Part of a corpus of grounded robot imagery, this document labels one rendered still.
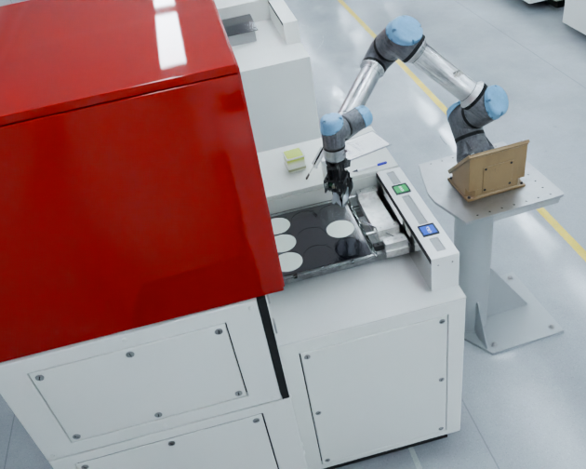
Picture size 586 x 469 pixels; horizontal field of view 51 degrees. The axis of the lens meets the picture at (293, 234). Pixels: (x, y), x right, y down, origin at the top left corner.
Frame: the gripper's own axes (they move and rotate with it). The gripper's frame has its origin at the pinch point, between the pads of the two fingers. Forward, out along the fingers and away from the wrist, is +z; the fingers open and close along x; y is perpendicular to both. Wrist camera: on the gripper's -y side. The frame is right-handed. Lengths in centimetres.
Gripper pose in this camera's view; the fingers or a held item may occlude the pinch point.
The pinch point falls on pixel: (342, 202)
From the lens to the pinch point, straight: 220.7
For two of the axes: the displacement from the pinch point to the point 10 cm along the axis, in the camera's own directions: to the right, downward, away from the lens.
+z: 1.4, 7.8, 6.1
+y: -3.2, 6.2, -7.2
